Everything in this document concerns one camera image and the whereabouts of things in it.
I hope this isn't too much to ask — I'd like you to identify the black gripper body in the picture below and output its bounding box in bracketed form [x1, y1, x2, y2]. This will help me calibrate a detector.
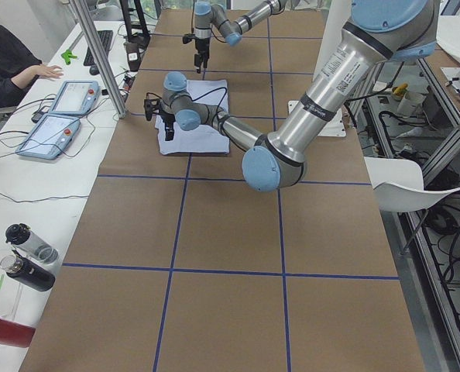
[160, 108, 175, 130]
[195, 38, 211, 58]

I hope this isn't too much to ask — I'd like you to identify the blue striped button shirt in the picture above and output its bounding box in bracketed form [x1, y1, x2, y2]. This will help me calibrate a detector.
[154, 78, 231, 157]

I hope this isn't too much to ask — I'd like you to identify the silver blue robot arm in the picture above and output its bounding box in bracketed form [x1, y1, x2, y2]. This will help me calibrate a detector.
[153, 1, 439, 191]
[187, 0, 287, 73]

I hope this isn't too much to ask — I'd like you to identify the person's hand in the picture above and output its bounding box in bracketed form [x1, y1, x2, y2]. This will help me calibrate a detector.
[33, 64, 64, 79]

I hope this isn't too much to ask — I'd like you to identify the black box white label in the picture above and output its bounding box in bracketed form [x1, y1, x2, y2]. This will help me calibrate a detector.
[124, 42, 142, 72]

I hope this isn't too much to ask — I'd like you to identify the black computer mouse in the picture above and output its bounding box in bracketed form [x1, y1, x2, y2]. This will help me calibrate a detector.
[89, 64, 100, 76]

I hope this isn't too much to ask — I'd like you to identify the upper teach pendant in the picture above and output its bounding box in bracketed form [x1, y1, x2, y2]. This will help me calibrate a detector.
[48, 81, 101, 116]

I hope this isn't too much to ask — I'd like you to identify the teach pendant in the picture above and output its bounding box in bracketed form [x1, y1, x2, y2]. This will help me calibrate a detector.
[15, 114, 81, 160]
[48, 81, 101, 116]

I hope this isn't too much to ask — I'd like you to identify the black keyboard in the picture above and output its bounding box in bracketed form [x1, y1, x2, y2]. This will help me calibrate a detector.
[83, 29, 115, 67]

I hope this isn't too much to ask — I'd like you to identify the lower teach pendant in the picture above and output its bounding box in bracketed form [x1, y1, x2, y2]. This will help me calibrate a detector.
[15, 114, 81, 160]

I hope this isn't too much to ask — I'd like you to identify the person in black top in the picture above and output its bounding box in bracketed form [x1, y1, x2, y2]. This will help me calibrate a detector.
[0, 25, 43, 108]

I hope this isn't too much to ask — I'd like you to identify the clear bottle black lid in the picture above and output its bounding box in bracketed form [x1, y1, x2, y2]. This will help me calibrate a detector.
[5, 223, 59, 264]

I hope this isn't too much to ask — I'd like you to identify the white plastic chair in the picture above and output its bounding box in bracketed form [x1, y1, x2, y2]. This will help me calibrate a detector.
[364, 157, 460, 212]

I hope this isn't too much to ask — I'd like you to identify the red bottle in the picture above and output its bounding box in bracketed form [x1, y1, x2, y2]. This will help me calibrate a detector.
[0, 318, 36, 348]

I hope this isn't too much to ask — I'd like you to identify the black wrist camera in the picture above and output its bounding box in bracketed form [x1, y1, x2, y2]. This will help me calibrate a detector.
[143, 92, 162, 122]
[182, 33, 196, 44]

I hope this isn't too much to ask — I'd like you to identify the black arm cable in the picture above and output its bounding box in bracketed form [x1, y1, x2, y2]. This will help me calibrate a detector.
[191, 86, 231, 129]

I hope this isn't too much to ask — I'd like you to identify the aluminium frame post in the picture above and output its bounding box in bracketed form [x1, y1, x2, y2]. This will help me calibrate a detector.
[70, 0, 127, 119]

